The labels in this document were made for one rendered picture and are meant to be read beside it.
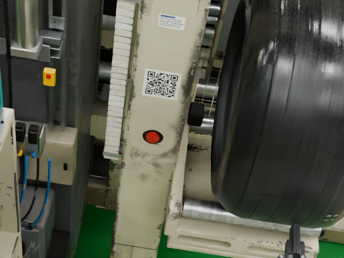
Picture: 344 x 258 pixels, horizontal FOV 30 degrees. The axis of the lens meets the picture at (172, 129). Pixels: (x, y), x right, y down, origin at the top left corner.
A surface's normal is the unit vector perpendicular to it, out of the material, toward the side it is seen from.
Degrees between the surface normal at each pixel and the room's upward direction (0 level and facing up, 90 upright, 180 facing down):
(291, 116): 55
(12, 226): 90
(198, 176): 0
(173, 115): 90
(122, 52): 90
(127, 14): 90
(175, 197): 0
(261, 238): 0
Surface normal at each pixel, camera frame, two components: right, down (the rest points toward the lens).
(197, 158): 0.13, -0.69
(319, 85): 0.04, -0.03
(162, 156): -0.09, 0.71
